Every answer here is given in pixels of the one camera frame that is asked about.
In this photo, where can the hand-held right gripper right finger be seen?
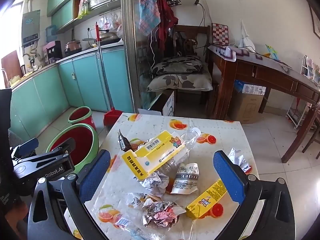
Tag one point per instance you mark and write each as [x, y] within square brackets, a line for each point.
[228, 177]

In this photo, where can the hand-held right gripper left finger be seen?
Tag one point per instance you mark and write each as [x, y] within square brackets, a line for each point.
[95, 177]

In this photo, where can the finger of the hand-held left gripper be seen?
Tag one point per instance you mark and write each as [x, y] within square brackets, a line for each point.
[28, 146]
[61, 145]

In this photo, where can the green basin with red inside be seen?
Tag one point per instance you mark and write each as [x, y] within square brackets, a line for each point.
[82, 142]

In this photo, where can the small yellow carton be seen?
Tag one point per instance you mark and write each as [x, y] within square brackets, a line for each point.
[202, 202]

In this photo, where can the printed paper cup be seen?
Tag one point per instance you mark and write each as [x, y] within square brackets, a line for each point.
[186, 180]

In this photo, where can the clear plastic water bottle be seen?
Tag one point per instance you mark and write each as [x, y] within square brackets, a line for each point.
[190, 137]

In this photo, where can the large white paper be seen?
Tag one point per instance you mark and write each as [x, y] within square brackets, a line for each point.
[153, 182]

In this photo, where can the large yellow cardboard box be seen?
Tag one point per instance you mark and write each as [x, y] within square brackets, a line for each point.
[150, 155]

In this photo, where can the grey ribbed object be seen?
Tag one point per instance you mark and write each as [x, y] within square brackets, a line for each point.
[13, 136]

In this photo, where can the red bucket with green rim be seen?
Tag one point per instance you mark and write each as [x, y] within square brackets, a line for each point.
[87, 122]

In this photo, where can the dark brown snack packet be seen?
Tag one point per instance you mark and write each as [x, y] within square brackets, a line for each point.
[125, 142]

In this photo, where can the clear plastic wrapper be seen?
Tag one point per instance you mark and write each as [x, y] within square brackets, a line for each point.
[121, 221]

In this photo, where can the teal kitchen base cabinets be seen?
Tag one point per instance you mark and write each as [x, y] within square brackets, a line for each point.
[85, 80]

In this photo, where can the brown cardboard box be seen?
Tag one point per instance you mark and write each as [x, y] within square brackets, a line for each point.
[246, 107]

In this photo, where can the crumpled red foil wrapper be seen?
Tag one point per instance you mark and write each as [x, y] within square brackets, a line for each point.
[160, 213]

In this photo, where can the wooden cutting board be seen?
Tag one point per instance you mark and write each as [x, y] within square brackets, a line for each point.
[11, 65]

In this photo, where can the white and blue box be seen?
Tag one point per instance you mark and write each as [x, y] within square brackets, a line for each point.
[250, 88]

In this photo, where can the black and pink appliance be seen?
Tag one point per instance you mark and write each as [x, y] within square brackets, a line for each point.
[52, 52]

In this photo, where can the open white cardboard box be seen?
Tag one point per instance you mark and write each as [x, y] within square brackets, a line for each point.
[167, 102]

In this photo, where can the brown rice cooker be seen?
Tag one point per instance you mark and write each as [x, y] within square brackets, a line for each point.
[73, 47]

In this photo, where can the light flower print cushion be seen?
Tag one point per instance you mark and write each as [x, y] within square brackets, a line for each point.
[180, 82]

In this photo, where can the brown wooden desk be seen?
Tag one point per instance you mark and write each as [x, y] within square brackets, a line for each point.
[270, 75]

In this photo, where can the blue water jug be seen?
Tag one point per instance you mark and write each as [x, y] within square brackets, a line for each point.
[51, 33]

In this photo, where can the sliding glass door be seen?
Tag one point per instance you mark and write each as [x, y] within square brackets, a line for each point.
[140, 62]

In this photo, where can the grey water heater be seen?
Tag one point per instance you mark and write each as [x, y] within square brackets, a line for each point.
[31, 27]

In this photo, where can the dark flower print cushion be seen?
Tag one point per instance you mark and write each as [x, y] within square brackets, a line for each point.
[177, 66]

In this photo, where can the white printed desk cover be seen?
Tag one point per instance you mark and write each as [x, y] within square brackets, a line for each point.
[230, 53]

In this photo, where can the white desk lamp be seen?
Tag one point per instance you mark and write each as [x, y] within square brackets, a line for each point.
[246, 42]

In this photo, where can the yellow and white hanging bag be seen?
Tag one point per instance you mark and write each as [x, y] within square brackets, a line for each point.
[83, 5]

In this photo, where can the red checkered board box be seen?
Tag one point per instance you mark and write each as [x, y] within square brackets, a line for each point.
[220, 33]

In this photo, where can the dark wooden chair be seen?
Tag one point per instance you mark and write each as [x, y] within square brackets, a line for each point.
[192, 30]

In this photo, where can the plaid hanging cloth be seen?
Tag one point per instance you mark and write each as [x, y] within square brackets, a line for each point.
[150, 10]

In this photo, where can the red hanging garment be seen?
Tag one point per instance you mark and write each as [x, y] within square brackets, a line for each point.
[165, 17]

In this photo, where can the teal kitchen wall cabinets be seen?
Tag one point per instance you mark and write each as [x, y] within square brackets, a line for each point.
[62, 12]

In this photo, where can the framed wall picture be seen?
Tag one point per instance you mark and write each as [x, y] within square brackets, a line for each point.
[315, 25]

